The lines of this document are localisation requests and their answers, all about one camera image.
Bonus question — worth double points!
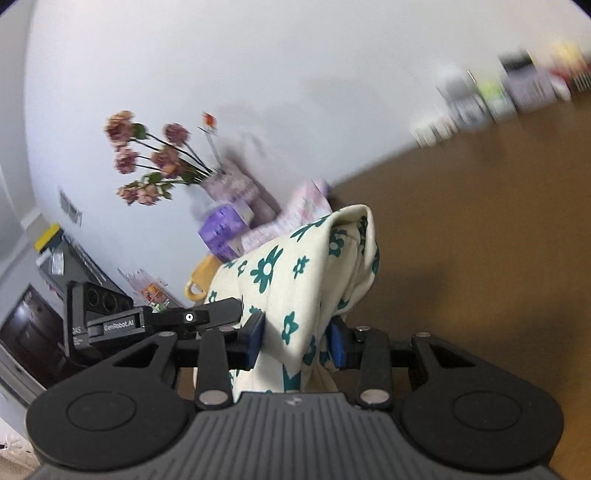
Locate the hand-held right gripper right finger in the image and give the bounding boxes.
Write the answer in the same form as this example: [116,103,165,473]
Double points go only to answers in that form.
[328,320,485,411]

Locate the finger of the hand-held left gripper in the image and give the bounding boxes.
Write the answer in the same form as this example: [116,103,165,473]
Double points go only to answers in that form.
[154,296,245,341]

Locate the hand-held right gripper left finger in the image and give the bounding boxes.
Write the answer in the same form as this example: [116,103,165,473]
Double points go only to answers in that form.
[102,311,267,411]

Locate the cream teal floral garment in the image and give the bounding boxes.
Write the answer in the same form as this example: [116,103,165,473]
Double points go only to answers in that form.
[205,203,382,395]

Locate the yellow mug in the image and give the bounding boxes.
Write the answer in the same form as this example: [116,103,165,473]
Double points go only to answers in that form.
[185,254,222,301]

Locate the clear desk organizer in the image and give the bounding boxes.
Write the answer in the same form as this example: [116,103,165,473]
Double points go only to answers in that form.
[117,268,183,310]

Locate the small purple tissue pack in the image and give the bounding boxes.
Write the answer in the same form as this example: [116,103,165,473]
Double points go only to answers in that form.
[208,237,245,264]

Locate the dark cabinet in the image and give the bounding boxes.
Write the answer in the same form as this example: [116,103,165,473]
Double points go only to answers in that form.
[0,284,65,393]

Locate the large purple tissue pack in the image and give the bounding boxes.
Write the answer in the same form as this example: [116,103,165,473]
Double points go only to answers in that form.
[198,205,256,250]

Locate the yellow black item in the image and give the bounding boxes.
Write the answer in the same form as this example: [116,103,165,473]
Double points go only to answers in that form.
[32,224,65,254]

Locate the pink floral garment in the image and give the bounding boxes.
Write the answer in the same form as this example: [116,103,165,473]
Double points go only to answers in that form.
[240,180,334,254]

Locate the pink textured vase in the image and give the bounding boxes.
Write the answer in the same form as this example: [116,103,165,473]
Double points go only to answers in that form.
[201,159,278,222]

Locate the dried flower bouquet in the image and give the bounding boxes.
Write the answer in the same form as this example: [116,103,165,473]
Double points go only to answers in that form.
[104,110,218,206]

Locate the orange card pick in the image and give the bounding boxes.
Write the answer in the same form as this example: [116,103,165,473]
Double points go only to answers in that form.
[198,111,223,162]

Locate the white power strip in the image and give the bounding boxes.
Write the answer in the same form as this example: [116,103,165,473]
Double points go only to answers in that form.
[411,115,462,148]

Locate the white robot-shaped speaker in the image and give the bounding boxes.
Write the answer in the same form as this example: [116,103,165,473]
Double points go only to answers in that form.
[436,65,490,127]

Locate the green white packets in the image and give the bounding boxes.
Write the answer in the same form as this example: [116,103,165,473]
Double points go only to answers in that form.
[478,80,513,118]

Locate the grey tin box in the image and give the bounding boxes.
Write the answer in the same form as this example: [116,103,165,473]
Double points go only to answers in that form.
[505,69,559,114]

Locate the black charger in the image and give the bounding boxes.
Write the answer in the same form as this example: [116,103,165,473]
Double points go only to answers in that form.
[499,48,536,72]

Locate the dark printed box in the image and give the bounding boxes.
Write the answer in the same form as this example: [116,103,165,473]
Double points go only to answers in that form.
[561,67,591,93]

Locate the yellow wrapped item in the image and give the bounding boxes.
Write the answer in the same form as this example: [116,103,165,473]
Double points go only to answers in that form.
[549,41,583,70]

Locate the wall outlet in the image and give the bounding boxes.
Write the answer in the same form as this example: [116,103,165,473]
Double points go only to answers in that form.
[58,187,84,227]

